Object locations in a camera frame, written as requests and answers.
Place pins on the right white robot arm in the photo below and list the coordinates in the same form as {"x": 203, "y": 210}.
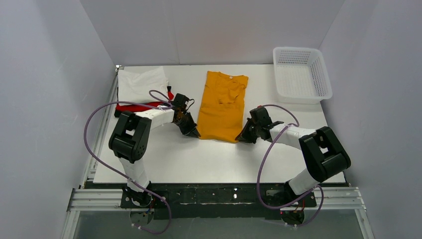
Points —
{"x": 322, "y": 151}

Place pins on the black folded t shirt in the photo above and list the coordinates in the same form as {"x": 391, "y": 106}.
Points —
{"x": 135, "y": 108}

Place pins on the aluminium frame rail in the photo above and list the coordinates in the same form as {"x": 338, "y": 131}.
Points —
{"x": 330, "y": 197}

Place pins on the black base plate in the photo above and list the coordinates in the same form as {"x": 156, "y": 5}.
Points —
{"x": 227, "y": 200}

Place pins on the white folded t shirt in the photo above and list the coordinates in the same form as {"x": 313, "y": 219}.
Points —
{"x": 135, "y": 87}

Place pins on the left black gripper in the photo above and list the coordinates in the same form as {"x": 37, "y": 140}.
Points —
{"x": 184, "y": 121}

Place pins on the yellow t shirt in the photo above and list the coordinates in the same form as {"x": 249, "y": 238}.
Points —
{"x": 222, "y": 107}

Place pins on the red folded t shirt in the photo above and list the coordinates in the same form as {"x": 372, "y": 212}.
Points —
{"x": 145, "y": 105}

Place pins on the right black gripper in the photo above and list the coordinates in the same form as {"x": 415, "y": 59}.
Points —
{"x": 251, "y": 128}

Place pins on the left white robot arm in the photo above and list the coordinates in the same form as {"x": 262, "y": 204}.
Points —
{"x": 130, "y": 137}

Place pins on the white plastic basket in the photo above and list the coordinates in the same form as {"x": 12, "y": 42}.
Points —
{"x": 301, "y": 75}

